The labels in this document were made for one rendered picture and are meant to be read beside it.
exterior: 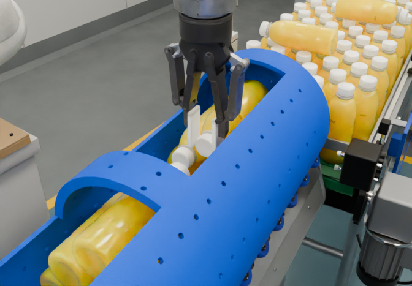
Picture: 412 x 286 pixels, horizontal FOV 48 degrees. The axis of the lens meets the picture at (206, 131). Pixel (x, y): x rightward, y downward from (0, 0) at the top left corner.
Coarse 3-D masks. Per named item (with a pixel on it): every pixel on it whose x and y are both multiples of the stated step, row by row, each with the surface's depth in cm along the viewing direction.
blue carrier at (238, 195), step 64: (256, 64) 92; (256, 128) 71; (320, 128) 85; (64, 192) 64; (128, 192) 56; (192, 192) 58; (256, 192) 65; (128, 256) 49; (192, 256) 53; (256, 256) 68
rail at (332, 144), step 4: (328, 140) 109; (332, 140) 109; (336, 140) 108; (340, 140) 108; (324, 144) 110; (328, 144) 110; (332, 144) 109; (336, 144) 109; (340, 144) 108; (344, 144) 108; (348, 144) 107; (328, 148) 110; (332, 148) 110; (336, 148) 109; (340, 148) 109; (344, 148) 108; (344, 152) 109
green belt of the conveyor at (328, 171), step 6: (324, 162) 114; (324, 168) 113; (330, 168) 112; (324, 174) 112; (330, 174) 112; (336, 174) 111; (324, 180) 112; (330, 180) 111; (336, 180) 111; (324, 186) 114; (330, 186) 112; (336, 186) 111; (342, 186) 110; (348, 186) 110; (342, 192) 112; (348, 192) 110
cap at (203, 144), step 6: (198, 138) 76; (204, 138) 75; (210, 138) 75; (198, 144) 76; (204, 144) 76; (210, 144) 75; (198, 150) 77; (204, 150) 76; (210, 150) 76; (204, 156) 77
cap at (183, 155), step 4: (180, 148) 81; (184, 148) 81; (176, 152) 80; (180, 152) 80; (184, 152) 80; (188, 152) 80; (192, 152) 81; (172, 156) 81; (176, 156) 81; (180, 156) 80; (184, 156) 80; (188, 156) 80; (192, 156) 81; (172, 160) 82; (176, 160) 82; (180, 160) 81; (184, 160) 80; (188, 160) 80; (192, 160) 81; (184, 164) 81; (188, 164) 80; (192, 164) 82
